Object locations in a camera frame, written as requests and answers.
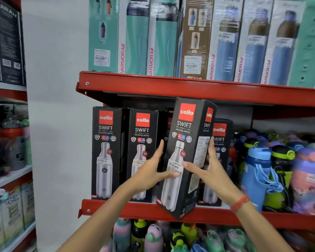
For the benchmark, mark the person's right thumb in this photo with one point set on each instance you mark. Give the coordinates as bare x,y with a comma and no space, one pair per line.
193,167

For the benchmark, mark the person's right forearm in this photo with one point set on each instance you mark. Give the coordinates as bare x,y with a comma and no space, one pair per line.
262,228

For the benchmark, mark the brown carton with small pictures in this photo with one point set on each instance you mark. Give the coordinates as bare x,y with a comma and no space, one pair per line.
195,44

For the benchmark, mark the teal carton with small pictures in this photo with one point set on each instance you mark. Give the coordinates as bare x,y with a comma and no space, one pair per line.
103,36

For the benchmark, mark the black steel bottle carton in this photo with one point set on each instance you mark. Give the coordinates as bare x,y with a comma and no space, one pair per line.
168,123
142,139
221,139
106,154
189,120

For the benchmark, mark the white carton with blue bottle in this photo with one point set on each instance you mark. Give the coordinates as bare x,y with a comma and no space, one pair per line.
254,52
225,49
282,55

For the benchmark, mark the person's left thumb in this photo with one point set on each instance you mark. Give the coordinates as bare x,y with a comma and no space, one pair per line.
170,175

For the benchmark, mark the cluster of colourful sipper bottles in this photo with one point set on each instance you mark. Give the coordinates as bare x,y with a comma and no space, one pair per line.
265,137

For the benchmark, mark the row of animal kids bottles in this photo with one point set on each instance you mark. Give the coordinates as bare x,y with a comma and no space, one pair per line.
189,237

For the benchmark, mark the person's right hand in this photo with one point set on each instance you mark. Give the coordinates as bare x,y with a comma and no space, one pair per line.
216,178

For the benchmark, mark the white carton with teal bottle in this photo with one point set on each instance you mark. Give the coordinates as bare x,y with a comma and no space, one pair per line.
162,44
135,41

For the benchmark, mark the black and green water bottle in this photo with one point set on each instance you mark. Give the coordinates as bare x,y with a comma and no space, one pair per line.
282,160

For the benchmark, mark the white and red shelf board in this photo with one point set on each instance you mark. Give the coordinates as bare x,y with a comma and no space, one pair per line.
7,91
22,238
10,178

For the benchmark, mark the person's left hand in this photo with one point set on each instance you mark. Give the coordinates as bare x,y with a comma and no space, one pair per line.
145,175

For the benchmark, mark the red metal shelf board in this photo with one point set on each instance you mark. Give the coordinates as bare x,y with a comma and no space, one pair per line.
136,210
199,89

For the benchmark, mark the purple and pink water bottle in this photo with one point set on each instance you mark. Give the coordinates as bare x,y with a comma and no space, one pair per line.
308,181

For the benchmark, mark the person's left forearm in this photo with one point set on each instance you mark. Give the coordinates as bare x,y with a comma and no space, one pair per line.
99,220

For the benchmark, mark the mint green carton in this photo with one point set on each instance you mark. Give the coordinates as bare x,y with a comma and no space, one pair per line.
308,49

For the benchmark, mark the pink and green bottle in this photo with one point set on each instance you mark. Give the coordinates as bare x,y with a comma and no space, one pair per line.
27,144

